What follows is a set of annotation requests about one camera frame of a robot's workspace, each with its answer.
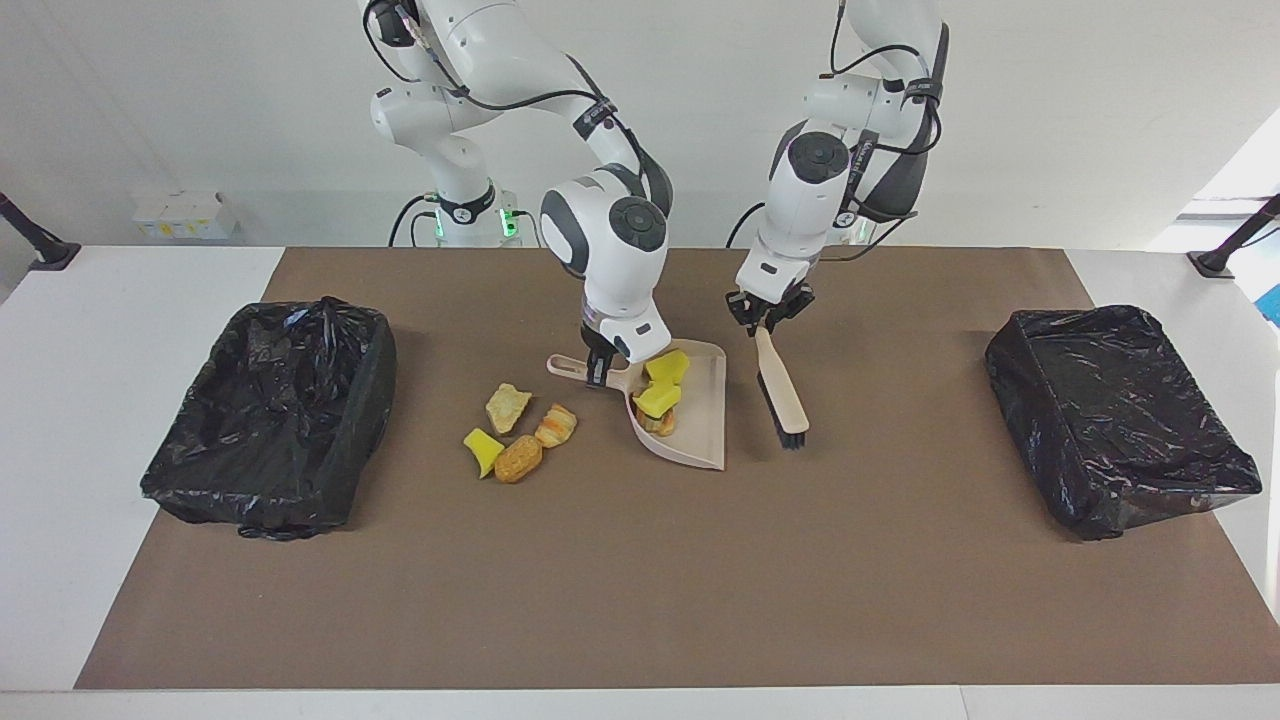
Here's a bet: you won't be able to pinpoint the black pole stand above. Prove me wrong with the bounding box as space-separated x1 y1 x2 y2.
1187 193 1280 279
0 192 82 273

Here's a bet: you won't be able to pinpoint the black base cable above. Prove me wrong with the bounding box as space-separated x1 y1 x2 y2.
727 200 767 249
388 193 542 248

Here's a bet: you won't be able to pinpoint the bin with knotted black bag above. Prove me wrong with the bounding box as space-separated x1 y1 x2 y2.
140 296 398 542

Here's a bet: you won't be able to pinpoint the white wall socket boxes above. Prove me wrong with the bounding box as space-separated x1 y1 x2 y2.
132 192 241 241

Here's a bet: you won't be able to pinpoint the bin with smooth black bag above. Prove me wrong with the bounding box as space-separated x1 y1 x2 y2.
985 305 1263 542

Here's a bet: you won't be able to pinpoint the yellow green sponge piece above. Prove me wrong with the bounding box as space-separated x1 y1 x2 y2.
643 348 692 389
463 428 506 480
632 383 683 421

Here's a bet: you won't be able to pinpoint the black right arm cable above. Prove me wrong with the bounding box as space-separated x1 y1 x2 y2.
360 0 661 216

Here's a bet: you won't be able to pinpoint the beige hand brush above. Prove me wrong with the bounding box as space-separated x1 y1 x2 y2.
753 325 810 450

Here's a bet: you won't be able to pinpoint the brown table mat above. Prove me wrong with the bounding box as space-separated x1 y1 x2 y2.
75 247 1280 691

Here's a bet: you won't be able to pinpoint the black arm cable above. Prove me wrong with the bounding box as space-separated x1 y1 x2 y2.
360 0 661 216
820 40 948 263

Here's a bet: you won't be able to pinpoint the beige plastic dustpan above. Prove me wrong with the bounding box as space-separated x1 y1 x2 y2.
547 338 729 471

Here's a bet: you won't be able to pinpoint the black right base cable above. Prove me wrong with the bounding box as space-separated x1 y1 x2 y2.
388 193 542 248

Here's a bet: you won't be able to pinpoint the black left base cable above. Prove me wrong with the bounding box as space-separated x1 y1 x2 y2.
727 200 767 249

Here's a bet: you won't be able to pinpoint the brown oval bread roll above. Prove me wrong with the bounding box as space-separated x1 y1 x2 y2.
494 434 544 485

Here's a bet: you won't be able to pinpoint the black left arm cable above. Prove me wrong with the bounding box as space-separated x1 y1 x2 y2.
820 40 948 263

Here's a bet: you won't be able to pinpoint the pale beige bread chunk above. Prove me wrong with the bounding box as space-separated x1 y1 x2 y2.
486 383 533 436

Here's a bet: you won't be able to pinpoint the orange striped croissant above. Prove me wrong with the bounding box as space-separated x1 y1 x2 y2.
534 403 578 449

